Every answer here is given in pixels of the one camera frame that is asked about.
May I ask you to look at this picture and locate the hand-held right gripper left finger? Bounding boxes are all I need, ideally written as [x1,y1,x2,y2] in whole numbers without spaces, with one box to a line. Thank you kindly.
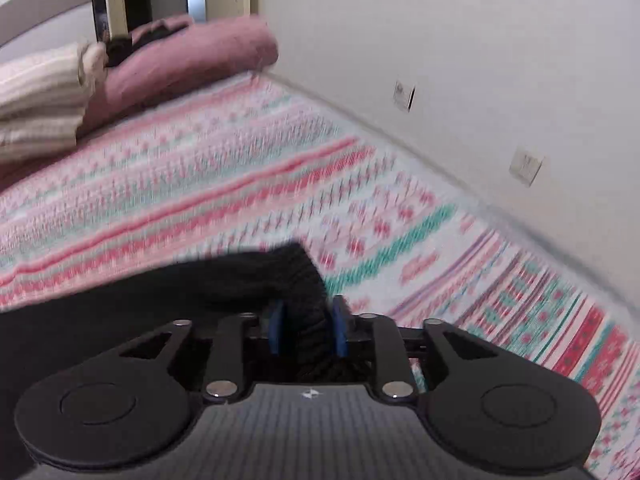
[119,302,287,404]

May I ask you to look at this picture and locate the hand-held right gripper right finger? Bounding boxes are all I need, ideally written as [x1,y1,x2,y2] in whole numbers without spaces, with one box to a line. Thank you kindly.
[332,295,502,404]

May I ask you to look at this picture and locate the black pants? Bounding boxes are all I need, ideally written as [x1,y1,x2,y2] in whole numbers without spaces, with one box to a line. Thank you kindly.
[0,241,362,480]

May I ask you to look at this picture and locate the patterned knit-print bedspread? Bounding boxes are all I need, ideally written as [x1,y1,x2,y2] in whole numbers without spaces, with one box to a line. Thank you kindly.
[0,72,640,480]

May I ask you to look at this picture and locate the pink pillow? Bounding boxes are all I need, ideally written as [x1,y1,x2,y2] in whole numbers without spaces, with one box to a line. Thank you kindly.
[75,14,279,137]

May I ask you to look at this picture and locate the black garment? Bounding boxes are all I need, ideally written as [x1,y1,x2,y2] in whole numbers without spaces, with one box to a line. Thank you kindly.
[104,24,177,67]

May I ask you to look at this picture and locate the cream striped cloth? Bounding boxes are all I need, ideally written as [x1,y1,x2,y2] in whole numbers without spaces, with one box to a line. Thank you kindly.
[0,41,109,162]

